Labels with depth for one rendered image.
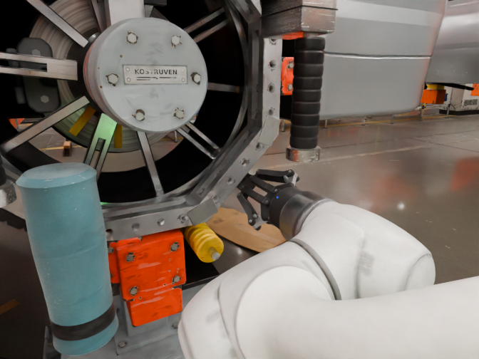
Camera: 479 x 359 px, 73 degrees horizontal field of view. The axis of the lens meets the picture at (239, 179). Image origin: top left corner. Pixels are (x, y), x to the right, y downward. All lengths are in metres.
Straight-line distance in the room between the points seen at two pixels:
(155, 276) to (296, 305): 0.40
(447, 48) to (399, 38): 1.82
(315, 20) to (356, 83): 0.52
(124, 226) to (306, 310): 0.39
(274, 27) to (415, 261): 0.31
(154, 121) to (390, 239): 0.30
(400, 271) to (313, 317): 0.14
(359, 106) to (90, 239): 0.73
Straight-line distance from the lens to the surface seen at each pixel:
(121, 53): 0.39
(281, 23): 0.43
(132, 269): 0.62
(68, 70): 0.64
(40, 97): 0.70
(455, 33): 2.82
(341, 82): 0.88
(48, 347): 1.08
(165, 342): 0.91
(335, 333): 0.25
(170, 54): 0.41
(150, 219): 0.60
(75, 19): 0.74
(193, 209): 0.61
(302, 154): 0.41
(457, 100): 8.34
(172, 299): 0.68
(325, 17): 0.42
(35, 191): 0.44
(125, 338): 0.92
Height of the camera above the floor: 0.86
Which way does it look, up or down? 18 degrees down
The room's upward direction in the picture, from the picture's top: straight up
